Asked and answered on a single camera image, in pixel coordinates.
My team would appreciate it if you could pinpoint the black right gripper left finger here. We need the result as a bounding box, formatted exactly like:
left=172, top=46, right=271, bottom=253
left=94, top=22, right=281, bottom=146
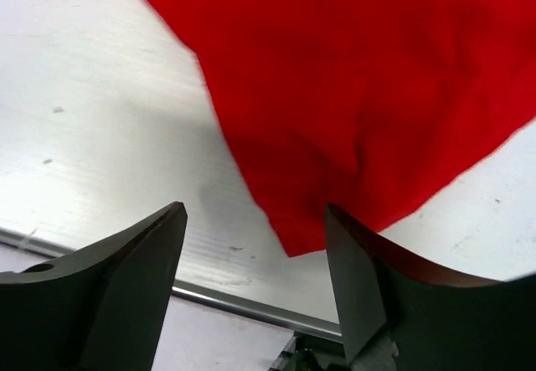
left=1, top=202, right=187, bottom=371

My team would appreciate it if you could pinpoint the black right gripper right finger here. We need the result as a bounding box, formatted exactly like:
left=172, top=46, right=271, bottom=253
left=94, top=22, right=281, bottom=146
left=324, top=205, right=535, bottom=370

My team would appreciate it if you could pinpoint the red t shirt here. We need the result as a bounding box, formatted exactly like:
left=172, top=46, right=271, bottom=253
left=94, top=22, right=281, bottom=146
left=146, top=0, right=535, bottom=256

